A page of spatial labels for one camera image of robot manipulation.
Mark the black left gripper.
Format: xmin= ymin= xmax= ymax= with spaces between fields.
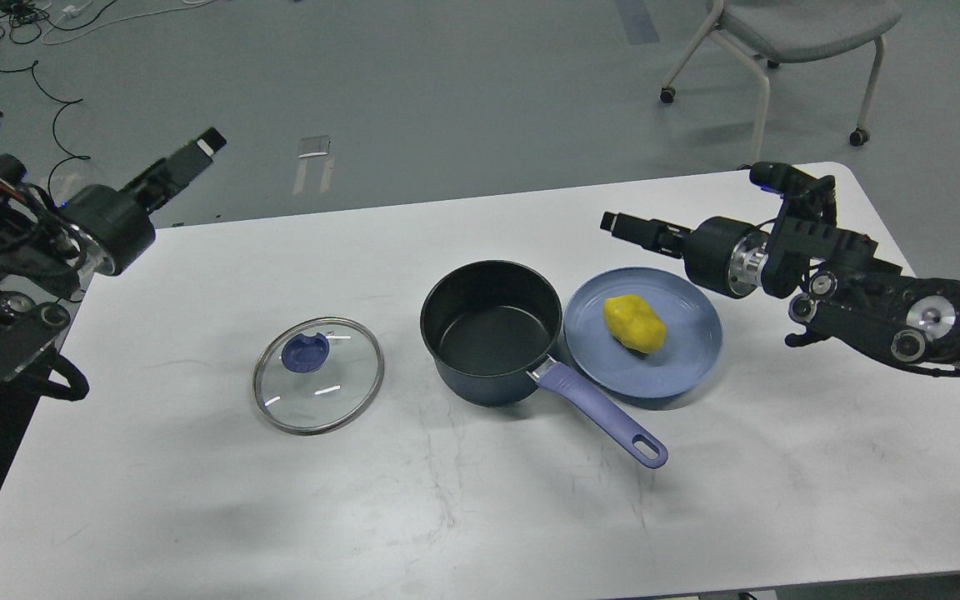
xmin=61 ymin=127 xmax=228 ymax=276

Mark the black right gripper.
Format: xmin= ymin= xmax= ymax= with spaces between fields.
xmin=599 ymin=212 xmax=768 ymax=298

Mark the glass pot lid purple knob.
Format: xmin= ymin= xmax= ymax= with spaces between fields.
xmin=252 ymin=317 xmax=386 ymax=436

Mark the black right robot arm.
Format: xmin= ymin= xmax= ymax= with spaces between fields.
xmin=601 ymin=161 xmax=960 ymax=378

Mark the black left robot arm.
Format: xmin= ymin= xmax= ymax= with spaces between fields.
xmin=0 ymin=128 xmax=228 ymax=402

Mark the yellow potato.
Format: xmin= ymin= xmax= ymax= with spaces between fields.
xmin=602 ymin=295 xmax=668 ymax=356

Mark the blue plate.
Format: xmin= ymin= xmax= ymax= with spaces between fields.
xmin=563 ymin=267 xmax=723 ymax=402

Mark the grey office chair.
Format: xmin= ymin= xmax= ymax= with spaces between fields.
xmin=659 ymin=1 xmax=902 ymax=161

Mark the black cable on floor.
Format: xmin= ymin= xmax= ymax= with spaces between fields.
xmin=0 ymin=0 xmax=118 ymax=197

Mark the dark blue saucepan purple handle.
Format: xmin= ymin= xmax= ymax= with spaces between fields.
xmin=419 ymin=261 xmax=669 ymax=468

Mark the white cable on floor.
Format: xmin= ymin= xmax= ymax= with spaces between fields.
xmin=40 ymin=0 xmax=214 ymax=47

